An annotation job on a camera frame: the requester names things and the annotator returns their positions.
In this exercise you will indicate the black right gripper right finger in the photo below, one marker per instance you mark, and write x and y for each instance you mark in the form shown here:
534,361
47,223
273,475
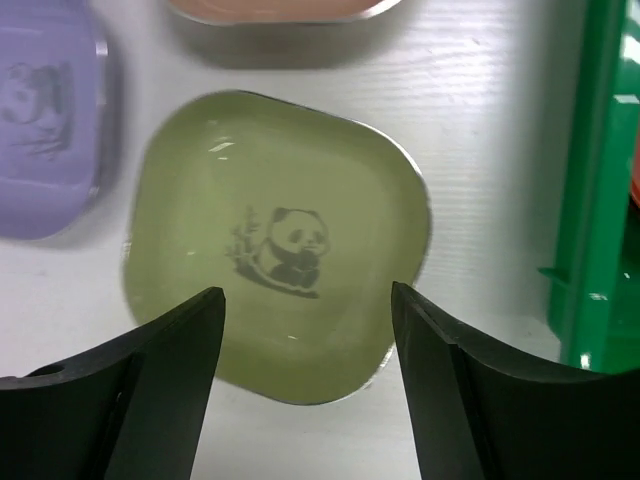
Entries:
482,409

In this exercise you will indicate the green plastic bin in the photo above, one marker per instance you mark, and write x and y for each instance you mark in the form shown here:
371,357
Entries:
594,297

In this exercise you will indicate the pink square panda plate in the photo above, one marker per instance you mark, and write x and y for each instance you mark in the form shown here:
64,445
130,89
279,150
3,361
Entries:
239,12

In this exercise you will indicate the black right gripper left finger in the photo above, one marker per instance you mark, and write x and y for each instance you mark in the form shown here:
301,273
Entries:
130,408

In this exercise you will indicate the red round scalloped plate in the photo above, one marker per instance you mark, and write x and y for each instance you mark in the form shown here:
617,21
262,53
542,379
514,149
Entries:
635,181

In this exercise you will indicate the green square panda plate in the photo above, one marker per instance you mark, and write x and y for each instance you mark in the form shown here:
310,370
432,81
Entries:
303,218

